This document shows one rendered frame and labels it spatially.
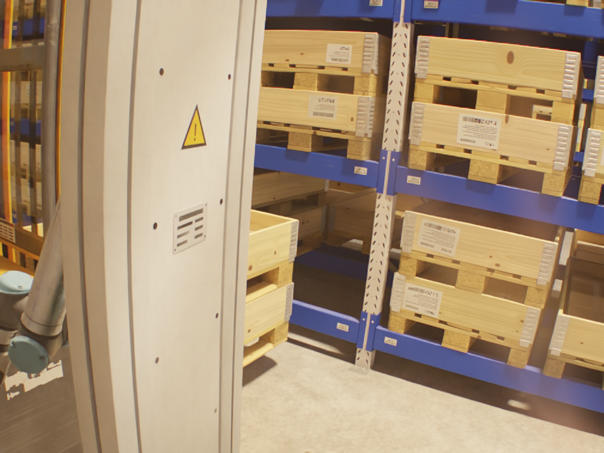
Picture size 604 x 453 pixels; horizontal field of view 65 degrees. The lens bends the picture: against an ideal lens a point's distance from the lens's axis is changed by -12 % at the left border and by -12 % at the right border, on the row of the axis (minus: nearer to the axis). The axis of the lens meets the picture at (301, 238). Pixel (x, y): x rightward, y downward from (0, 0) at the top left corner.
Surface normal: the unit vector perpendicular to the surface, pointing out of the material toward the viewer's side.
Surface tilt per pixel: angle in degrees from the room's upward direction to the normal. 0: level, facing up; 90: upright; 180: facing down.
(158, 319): 90
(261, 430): 0
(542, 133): 90
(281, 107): 90
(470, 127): 90
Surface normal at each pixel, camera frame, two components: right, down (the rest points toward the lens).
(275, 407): 0.08, -0.96
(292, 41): -0.51, 0.19
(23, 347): 0.04, 0.35
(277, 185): 0.85, 0.21
